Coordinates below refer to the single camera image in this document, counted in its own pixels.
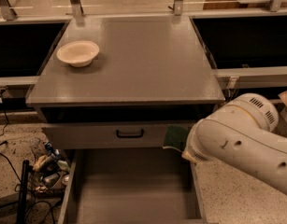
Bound grey open middle drawer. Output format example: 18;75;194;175
58;147;207;224

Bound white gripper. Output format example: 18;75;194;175
181;127;210;163

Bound black stand post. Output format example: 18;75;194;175
16;160;30;224

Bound metal rail frame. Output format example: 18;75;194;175
0;0;287;110

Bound black floor cables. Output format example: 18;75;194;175
0;89;62;224

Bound green and yellow sponge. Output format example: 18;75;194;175
163;125;189;152

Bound grey closed top drawer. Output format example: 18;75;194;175
42;120;194;149

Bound grey cabinet with counter top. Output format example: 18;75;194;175
25;14;226;165

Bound black drawer handle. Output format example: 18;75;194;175
116;129;144;139

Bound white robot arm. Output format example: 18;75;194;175
182;93;287;195

